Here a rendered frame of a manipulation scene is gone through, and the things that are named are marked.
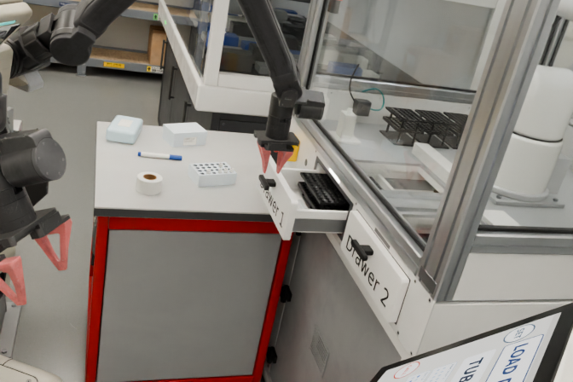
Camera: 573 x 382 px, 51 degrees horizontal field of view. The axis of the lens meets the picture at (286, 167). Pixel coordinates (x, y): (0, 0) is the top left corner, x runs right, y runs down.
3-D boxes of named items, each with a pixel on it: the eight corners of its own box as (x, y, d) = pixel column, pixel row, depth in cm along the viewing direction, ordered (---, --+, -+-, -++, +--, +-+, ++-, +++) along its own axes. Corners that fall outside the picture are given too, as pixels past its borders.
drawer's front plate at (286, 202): (283, 241, 145) (292, 201, 141) (257, 187, 170) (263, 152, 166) (290, 241, 146) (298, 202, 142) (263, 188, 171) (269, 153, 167)
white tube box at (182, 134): (172, 147, 199) (174, 133, 197) (161, 137, 206) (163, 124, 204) (205, 145, 207) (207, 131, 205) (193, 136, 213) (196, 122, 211)
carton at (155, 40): (148, 65, 511) (152, 32, 500) (146, 54, 538) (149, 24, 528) (195, 70, 524) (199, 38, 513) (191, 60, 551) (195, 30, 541)
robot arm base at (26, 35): (26, 31, 128) (-13, 38, 117) (54, 14, 125) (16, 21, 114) (46, 67, 130) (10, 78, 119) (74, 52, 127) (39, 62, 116)
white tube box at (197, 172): (198, 187, 176) (199, 175, 175) (188, 174, 183) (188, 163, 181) (235, 184, 183) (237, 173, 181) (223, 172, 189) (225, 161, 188)
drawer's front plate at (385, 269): (388, 324, 123) (402, 280, 118) (339, 247, 148) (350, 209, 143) (396, 324, 123) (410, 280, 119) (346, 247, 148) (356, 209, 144)
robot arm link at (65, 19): (35, 22, 121) (30, 40, 118) (72, 0, 118) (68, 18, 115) (68, 50, 128) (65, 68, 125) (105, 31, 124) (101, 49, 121)
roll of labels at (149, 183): (159, 184, 173) (160, 171, 172) (162, 195, 167) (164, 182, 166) (134, 183, 171) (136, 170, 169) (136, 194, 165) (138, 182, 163)
